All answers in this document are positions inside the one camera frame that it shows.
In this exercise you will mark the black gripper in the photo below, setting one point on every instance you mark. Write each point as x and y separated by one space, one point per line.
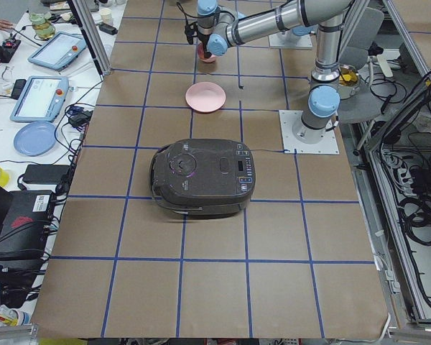
203 39

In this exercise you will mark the pink bowl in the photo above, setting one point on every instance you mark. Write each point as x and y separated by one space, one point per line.
210 59

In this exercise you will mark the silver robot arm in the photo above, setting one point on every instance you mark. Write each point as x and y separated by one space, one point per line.
219 28

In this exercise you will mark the pink plate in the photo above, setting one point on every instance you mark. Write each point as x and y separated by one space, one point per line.
205 97

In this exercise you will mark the steel bowl on chair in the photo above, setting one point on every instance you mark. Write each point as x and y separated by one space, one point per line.
349 82

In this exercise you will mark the blue plate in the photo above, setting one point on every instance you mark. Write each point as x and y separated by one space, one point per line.
35 138

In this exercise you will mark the dark rice cooker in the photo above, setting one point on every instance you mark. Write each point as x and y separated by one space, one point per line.
203 177

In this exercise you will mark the far teach pendant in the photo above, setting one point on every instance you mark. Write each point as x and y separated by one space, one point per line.
58 52

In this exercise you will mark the teach pendant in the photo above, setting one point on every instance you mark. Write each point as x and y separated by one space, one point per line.
58 52
41 99

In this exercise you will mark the white office chair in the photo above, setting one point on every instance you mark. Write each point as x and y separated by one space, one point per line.
357 103

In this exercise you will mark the glass jar with tea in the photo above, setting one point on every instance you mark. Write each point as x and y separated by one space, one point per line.
43 28

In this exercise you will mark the near teach pendant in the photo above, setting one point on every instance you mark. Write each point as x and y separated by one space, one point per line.
41 99

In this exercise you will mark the black power adapter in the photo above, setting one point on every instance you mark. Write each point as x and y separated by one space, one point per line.
44 174

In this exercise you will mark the black computer box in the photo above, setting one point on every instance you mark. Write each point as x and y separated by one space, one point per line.
25 227

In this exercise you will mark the aluminium frame post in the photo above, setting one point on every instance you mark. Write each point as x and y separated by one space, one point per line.
90 33

